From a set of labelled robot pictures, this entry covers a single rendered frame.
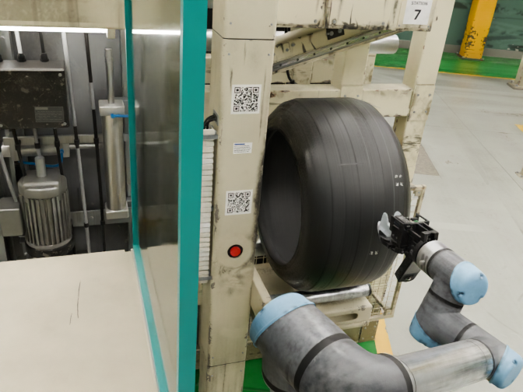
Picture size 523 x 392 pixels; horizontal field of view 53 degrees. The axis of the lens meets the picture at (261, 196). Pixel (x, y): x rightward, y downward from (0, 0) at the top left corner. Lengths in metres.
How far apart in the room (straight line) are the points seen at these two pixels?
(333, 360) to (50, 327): 0.47
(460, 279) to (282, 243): 0.83
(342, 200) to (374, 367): 0.60
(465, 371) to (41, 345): 0.70
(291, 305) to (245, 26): 0.68
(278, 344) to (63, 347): 0.35
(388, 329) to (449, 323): 1.90
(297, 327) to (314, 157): 0.62
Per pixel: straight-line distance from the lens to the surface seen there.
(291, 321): 0.83
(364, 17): 1.68
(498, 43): 11.46
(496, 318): 3.37
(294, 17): 1.58
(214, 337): 1.69
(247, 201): 1.43
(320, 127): 1.38
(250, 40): 1.27
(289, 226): 1.83
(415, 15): 1.77
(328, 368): 0.78
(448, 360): 0.96
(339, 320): 1.70
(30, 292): 1.05
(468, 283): 1.10
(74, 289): 1.04
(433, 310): 1.14
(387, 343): 2.93
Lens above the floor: 1.89
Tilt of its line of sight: 27 degrees down
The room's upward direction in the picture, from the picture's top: 5 degrees clockwise
